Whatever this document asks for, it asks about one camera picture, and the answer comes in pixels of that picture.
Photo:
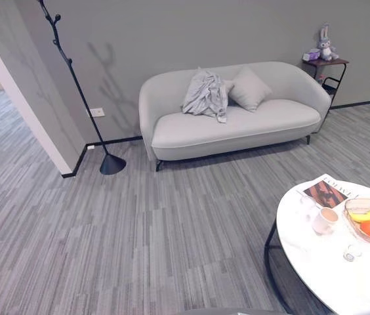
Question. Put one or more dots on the robot torso top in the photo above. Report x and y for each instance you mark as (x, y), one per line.
(227, 311)

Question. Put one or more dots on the grey square cushion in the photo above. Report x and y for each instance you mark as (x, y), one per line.
(250, 88)

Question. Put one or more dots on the fashion magazine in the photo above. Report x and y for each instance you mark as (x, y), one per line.
(327, 193)

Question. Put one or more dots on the white coffee cup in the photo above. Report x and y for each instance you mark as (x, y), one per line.
(325, 220)

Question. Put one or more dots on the black branch coat rack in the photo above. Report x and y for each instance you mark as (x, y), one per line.
(73, 82)

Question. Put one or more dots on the clear drinking glass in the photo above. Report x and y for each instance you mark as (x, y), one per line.
(307, 207)

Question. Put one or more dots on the small glass jar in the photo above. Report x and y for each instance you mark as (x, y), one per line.
(351, 253)

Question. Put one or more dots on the white wall socket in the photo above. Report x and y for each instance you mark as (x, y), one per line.
(97, 112)

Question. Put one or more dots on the yellow banana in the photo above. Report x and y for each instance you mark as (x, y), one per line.
(364, 215)

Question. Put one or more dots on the grey crumpled garment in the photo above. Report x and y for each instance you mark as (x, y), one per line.
(206, 95)

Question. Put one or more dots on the light grey sofa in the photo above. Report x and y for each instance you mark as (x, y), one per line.
(231, 131)

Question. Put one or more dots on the dark side table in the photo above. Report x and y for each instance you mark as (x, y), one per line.
(327, 73)

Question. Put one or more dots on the white round coffee table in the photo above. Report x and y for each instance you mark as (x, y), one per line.
(316, 256)

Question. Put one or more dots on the purple bunny plush toy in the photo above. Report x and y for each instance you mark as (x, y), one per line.
(326, 44)

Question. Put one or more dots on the purple tissue pack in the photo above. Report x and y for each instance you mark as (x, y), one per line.
(311, 54)

